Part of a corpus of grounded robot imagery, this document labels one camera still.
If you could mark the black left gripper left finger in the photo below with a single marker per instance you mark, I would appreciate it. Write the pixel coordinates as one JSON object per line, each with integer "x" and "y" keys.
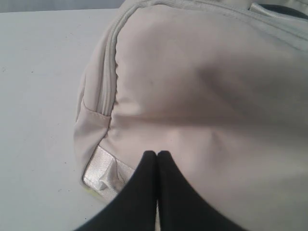
{"x": 134, "y": 208}

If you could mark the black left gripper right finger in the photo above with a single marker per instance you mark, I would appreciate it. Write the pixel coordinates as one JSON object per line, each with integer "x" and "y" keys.
{"x": 180, "y": 207}

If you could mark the cream fabric duffel bag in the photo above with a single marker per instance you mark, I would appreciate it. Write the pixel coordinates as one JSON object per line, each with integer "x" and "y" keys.
{"x": 220, "y": 84}

